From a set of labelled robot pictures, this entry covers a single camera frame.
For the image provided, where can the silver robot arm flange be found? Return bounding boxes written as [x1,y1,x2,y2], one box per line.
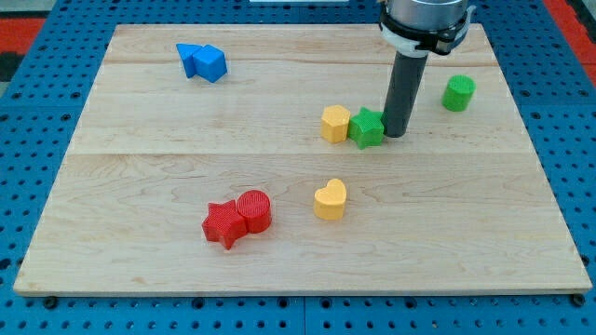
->
[379,0,476,59]

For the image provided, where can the green star block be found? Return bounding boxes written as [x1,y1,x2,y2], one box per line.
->
[347,107,385,150]

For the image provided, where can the red star block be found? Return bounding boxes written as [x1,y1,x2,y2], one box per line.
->
[201,200,248,249]

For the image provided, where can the yellow heart block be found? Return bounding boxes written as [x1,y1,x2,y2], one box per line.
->
[313,179,347,221]

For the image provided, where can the wooden board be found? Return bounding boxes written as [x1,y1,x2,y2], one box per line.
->
[14,24,592,297]

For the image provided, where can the red cylinder block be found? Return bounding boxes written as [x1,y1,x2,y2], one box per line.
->
[237,190,272,234]

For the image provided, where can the yellow hexagon block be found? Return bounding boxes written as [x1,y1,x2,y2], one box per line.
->
[320,105,351,143]

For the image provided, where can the blue cube block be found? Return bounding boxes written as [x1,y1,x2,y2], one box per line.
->
[192,45,227,83]

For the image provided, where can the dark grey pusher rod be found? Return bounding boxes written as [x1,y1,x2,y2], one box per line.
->
[381,51,427,138]

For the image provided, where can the blue triangle block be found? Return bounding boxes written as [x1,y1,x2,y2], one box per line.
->
[176,43,202,78]

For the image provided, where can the green cylinder block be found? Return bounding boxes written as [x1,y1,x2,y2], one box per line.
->
[441,74,476,112]

